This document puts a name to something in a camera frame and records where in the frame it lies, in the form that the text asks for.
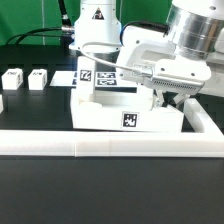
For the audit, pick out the white sheet with markers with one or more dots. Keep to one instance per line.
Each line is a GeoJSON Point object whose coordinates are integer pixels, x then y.
{"type": "Point", "coordinates": [103, 79]}

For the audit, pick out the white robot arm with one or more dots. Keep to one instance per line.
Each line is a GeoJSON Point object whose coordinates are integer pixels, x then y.
{"type": "Point", "coordinates": [185, 55]}

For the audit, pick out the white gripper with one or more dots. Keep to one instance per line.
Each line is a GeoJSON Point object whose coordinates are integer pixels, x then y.
{"type": "Point", "coordinates": [179, 75]}

